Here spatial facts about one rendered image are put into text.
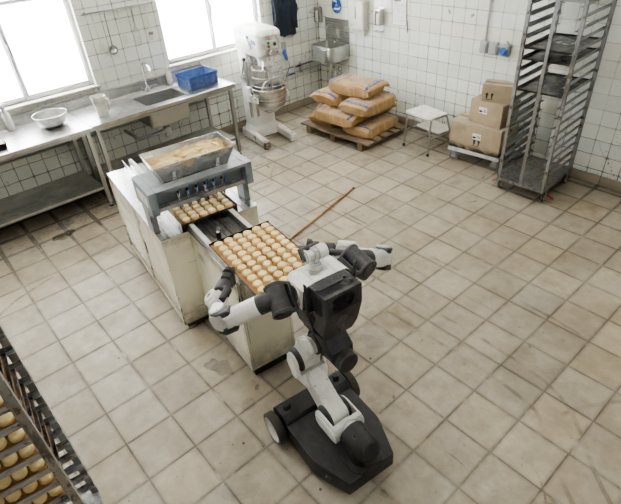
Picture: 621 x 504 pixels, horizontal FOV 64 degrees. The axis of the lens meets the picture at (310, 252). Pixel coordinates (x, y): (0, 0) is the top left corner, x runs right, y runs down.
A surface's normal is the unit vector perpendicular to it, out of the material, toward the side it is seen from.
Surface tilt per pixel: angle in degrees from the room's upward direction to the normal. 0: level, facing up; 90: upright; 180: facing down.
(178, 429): 0
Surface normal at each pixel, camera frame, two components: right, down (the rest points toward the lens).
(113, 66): 0.66, 0.40
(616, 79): -0.75, 0.43
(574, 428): -0.06, -0.81
